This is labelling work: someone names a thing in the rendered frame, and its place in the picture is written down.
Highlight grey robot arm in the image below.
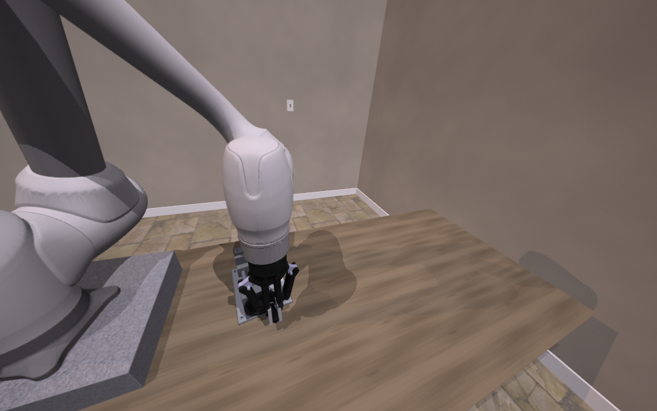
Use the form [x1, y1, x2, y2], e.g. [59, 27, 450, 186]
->
[0, 0, 294, 382]

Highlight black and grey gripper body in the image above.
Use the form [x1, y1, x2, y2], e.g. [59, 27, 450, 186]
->
[247, 254, 289, 287]

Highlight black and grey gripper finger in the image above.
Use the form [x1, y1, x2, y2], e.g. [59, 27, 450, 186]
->
[274, 262, 299, 322]
[238, 276, 273, 326]

